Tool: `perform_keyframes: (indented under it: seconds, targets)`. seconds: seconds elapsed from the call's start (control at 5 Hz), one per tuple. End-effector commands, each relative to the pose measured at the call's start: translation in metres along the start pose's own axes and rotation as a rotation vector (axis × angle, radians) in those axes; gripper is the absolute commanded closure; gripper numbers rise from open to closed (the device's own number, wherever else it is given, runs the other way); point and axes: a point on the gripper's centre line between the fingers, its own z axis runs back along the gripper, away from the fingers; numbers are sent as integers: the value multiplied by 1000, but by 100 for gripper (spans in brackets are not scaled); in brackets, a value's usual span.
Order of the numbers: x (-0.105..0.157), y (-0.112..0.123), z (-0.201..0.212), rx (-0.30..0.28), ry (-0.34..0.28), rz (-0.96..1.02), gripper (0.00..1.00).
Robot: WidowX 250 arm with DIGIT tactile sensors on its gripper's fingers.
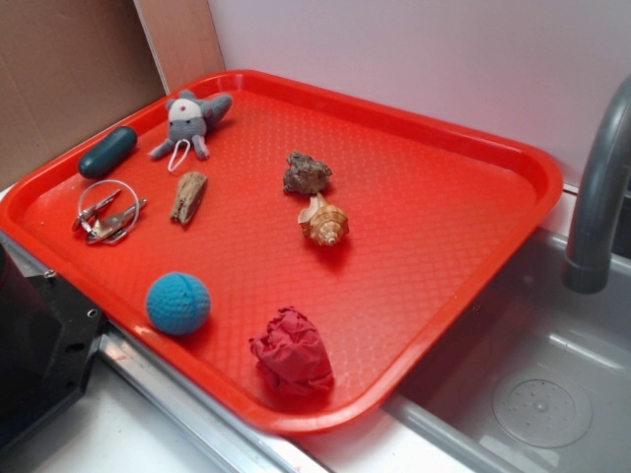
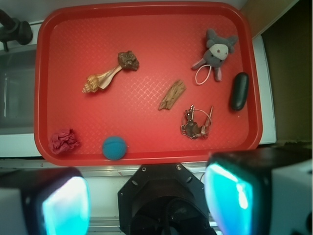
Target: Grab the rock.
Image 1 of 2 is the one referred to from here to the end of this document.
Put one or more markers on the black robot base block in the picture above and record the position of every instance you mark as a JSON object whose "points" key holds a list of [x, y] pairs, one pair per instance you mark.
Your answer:
{"points": [[50, 333]]}

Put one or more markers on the red plastic tray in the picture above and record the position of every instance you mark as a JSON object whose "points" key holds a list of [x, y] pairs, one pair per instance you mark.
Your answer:
{"points": [[434, 209]]}

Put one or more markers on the crumpled red paper ball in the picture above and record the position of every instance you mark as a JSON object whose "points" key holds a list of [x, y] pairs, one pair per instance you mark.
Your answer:
{"points": [[291, 355]]}

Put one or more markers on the grey plastic sink basin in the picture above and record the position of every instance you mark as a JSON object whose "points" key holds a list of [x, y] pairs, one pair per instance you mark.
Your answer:
{"points": [[531, 377]]}

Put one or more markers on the brown driftwood piece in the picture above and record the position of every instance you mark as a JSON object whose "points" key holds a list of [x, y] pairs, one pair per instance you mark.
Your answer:
{"points": [[189, 194]]}

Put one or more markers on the grey brown rock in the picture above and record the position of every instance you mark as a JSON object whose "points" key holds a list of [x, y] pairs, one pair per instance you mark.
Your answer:
{"points": [[305, 175]]}

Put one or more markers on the grey plush toy animal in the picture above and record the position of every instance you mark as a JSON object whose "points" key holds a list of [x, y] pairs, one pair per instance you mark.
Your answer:
{"points": [[190, 119]]}

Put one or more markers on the tan spiral seashell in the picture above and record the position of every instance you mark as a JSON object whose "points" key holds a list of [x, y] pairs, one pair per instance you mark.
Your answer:
{"points": [[323, 223]]}

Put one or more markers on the dark green capsule case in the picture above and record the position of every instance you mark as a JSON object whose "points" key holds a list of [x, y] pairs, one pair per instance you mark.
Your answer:
{"points": [[110, 152]]}

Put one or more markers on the blue textured ball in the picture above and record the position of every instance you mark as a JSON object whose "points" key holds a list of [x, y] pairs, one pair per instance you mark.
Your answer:
{"points": [[178, 304]]}

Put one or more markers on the grey toy faucet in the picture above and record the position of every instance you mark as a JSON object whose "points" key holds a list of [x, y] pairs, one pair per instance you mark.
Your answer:
{"points": [[600, 226]]}

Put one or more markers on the brown cardboard panel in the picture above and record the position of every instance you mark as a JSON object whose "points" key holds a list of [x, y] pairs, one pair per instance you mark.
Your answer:
{"points": [[70, 69]]}

